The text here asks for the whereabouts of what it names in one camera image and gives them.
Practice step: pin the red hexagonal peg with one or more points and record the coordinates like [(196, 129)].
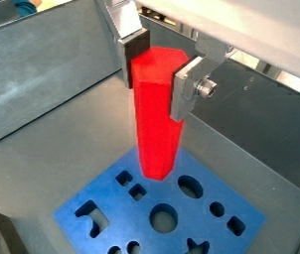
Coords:
[(159, 132)]

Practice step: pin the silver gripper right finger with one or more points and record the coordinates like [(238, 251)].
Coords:
[(192, 80)]

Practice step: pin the person in teal clothing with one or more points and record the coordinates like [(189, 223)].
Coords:
[(27, 7)]

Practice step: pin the blue shape sorting board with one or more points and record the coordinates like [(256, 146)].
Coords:
[(189, 214)]

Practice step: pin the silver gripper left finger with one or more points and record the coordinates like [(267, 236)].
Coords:
[(130, 36)]

